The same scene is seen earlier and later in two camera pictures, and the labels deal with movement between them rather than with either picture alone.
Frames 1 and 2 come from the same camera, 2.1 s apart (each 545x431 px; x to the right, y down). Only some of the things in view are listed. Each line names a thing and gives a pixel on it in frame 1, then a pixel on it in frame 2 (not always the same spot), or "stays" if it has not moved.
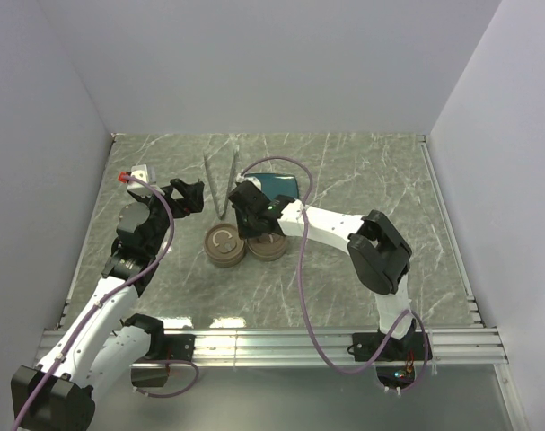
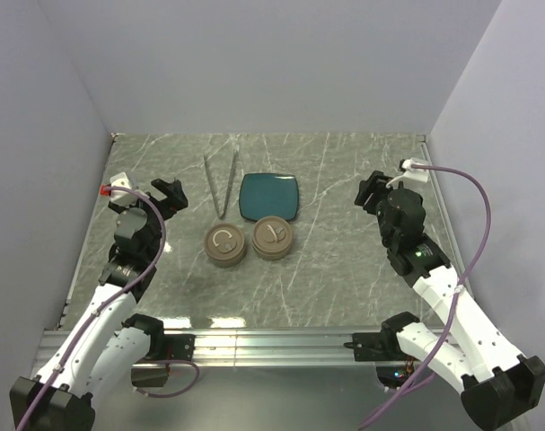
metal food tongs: x=232 y=180 stays
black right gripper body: x=247 y=226 → x=387 y=239
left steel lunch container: x=224 y=254 stays
